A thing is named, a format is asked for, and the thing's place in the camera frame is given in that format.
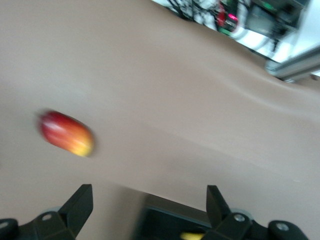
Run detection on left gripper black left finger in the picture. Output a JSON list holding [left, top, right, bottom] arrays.
[[18, 184, 94, 240]]

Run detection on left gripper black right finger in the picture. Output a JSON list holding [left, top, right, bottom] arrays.
[[203, 184, 271, 240]]

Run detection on yellow banana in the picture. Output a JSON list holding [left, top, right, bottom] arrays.
[[180, 231, 205, 240]]

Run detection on black plastic box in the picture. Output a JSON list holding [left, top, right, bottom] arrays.
[[136, 194, 213, 240]]

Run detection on dark electronics box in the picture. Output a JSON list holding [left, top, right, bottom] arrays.
[[246, 1, 301, 35]]

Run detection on red yellow mango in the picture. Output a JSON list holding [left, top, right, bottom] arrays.
[[36, 110, 96, 158]]

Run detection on small green circuit board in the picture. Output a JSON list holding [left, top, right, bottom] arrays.
[[216, 0, 240, 35]]

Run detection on aluminium camera mount post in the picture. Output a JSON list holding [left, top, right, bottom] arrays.
[[264, 46, 320, 82]]

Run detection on black cable bundle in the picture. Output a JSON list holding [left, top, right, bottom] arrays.
[[163, 0, 218, 25]]

